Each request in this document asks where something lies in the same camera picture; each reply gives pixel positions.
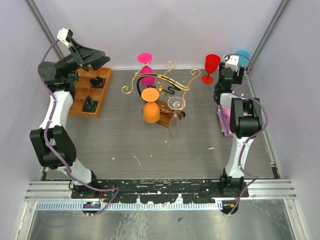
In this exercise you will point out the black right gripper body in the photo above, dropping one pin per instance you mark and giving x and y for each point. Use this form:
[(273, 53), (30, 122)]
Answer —
[(237, 79)]

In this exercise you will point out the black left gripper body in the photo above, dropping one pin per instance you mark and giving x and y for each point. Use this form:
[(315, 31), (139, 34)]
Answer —
[(71, 63)]

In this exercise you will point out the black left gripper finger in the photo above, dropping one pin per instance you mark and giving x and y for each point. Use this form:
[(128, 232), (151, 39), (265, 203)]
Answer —
[(97, 62), (84, 54)]

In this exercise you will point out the red wine glass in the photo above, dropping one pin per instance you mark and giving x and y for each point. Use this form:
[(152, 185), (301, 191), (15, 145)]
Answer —
[(211, 64)]

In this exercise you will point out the blue wine glass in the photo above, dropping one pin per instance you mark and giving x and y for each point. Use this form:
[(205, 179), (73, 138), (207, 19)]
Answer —
[(243, 58)]

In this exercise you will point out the pink wine glass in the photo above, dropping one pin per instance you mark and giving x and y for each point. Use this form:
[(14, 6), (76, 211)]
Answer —
[(146, 58)]

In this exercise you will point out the orange wine glass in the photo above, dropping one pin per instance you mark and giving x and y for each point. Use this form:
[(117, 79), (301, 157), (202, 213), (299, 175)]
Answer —
[(151, 111)]

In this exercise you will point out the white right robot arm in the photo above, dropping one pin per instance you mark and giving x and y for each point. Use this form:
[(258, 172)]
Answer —
[(248, 119)]

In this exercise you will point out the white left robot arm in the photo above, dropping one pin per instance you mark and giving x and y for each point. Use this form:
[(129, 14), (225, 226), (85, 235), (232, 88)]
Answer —
[(52, 145)]

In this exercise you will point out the navy floral rolled tie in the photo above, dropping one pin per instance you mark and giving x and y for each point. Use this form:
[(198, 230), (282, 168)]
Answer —
[(73, 77)]

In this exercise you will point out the black orange rolled tie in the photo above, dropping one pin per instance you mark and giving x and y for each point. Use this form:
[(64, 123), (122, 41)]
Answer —
[(97, 82)]

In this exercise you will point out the wooden compartment tray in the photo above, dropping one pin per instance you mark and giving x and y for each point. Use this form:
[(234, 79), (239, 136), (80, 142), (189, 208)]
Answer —
[(84, 88)]

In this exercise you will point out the purple cartoon pouch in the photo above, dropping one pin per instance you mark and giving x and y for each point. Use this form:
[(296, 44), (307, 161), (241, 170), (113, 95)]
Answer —
[(224, 114)]

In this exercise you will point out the dark green rolled tie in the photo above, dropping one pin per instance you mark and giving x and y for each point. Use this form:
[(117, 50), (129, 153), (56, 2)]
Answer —
[(90, 105)]

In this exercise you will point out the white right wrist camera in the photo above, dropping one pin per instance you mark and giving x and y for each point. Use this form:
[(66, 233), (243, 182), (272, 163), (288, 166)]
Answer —
[(231, 62)]

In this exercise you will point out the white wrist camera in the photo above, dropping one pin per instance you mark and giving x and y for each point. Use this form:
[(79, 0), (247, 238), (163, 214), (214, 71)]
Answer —
[(64, 35), (231, 62)]

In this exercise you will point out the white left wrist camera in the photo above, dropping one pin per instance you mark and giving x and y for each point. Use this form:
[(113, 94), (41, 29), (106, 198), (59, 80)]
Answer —
[(64, 35)]

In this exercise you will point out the gold wire glass rack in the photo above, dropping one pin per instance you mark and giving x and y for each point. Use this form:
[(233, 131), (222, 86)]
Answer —
[(166, 87)]

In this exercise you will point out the aluminium front rail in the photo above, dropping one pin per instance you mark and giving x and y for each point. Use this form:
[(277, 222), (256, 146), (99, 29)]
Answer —
[(55, 195)]

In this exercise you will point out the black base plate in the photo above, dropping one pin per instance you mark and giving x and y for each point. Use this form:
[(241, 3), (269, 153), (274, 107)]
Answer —
[(160, 191)]

